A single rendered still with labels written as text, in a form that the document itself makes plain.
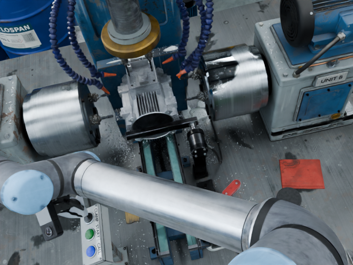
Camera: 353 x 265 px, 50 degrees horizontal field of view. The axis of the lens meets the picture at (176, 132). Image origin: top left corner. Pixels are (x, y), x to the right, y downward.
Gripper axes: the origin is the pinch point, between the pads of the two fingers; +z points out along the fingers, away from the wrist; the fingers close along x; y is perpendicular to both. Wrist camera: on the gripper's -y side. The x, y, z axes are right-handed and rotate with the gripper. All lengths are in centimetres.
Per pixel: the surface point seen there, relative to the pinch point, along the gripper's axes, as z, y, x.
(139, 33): -14, 40, -36
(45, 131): -6.7, 30.8, 8.1
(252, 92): 23, 30, -55
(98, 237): 2.3, -7.0, -2.8
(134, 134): 12.2, 28.3, -13.6
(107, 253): 4.8, -11.3, -3.5
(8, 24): 26, 166, 73
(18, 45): 42, 167, 82
